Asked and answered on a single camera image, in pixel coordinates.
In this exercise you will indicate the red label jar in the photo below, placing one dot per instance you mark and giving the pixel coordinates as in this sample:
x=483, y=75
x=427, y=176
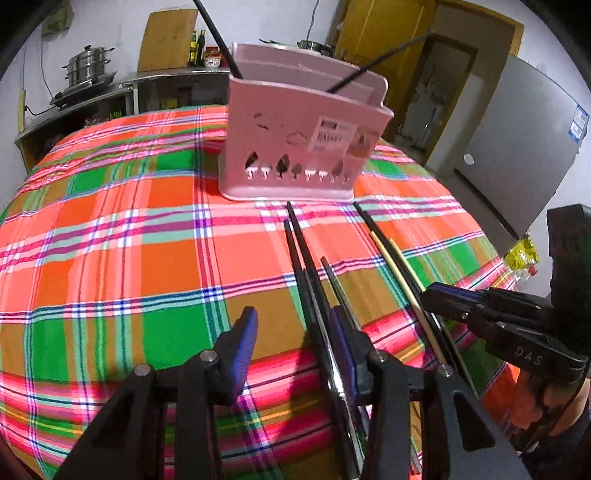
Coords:
x=212, y=57

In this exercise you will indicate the grey cooker pot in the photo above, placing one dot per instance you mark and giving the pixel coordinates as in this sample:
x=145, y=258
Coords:
x=314, y=45

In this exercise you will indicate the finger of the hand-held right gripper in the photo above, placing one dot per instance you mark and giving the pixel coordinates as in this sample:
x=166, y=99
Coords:
x=455, y=311
x=461, y=290

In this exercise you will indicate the wall power strip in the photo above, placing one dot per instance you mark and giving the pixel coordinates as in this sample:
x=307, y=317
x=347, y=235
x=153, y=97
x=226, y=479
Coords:
x=21, y=110

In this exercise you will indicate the light wooden chopstick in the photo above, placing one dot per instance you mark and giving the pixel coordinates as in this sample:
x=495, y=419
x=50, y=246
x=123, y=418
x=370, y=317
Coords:
x=401, y=258
x=400, y=286

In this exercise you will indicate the pink plastic utensil holder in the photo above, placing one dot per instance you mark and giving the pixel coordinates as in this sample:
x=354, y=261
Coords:
x=277, y=134

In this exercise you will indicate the grey refrigerator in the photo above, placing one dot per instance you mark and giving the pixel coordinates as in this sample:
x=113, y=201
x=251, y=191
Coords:
x=521, y=152

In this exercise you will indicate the green oil bottle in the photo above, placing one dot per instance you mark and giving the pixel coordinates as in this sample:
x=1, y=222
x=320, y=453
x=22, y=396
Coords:
x=194, y=50

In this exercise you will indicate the black chopstick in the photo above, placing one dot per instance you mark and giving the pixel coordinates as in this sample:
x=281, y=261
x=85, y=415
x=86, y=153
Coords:
x=295, y=263
x=304, y=249
x=217, y=39
x=334, y=288
x=369, y=224
x=383, y=61

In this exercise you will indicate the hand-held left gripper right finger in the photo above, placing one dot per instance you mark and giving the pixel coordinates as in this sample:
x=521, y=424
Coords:
x=345, y=350

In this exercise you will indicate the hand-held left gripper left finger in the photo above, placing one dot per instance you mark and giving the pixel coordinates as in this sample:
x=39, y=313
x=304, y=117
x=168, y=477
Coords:
x=244, y=341

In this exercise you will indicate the person's right hand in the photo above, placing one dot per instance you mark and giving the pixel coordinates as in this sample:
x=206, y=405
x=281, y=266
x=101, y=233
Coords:
x=531, y=401

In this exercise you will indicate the steel steamer pot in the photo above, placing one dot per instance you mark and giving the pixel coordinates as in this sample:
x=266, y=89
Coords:
x=87, y=64

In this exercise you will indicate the yellow snack bag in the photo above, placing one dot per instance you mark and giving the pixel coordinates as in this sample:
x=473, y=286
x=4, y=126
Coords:
x=521, y=256

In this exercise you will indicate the person's right forearm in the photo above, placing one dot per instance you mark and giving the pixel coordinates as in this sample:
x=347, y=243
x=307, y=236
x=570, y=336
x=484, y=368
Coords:
x=577, y=436

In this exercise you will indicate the dark sauce bottle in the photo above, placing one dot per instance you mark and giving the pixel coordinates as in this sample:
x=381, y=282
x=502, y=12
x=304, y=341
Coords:
x=202, y=48

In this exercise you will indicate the yellow wooden door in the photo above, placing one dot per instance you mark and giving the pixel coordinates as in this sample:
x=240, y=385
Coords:
x=369, y=32

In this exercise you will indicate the black cooktop stove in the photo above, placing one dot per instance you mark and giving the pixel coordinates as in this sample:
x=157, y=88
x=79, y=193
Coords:
x=78, y=92

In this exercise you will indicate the metal kitchen counter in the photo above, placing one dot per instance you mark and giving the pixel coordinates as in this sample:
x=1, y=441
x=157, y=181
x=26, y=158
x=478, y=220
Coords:
x=69, y=115

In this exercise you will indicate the wooden cutting board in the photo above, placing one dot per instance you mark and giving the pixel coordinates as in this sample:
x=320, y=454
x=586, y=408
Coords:
x=166, y=41

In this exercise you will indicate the plaid tablecloth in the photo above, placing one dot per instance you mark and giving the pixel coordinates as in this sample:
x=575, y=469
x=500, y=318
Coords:
x=115, y=207

